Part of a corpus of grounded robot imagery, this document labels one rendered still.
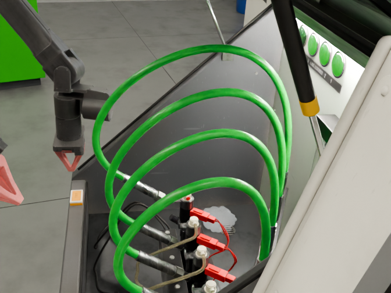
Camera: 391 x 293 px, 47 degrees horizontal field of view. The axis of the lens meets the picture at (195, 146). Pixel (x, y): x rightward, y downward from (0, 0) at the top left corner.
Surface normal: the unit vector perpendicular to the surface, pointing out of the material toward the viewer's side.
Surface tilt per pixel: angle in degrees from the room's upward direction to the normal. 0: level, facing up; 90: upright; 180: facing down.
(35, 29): 76
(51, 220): 0
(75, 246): 0
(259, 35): 90
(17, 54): 90
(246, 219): 0
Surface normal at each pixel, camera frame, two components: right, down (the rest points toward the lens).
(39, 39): -0.10, 0.19
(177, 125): 0.17, 0.51
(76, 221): 0.06, -0.86
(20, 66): 0.46, 0.48
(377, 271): -0.94, -0.17
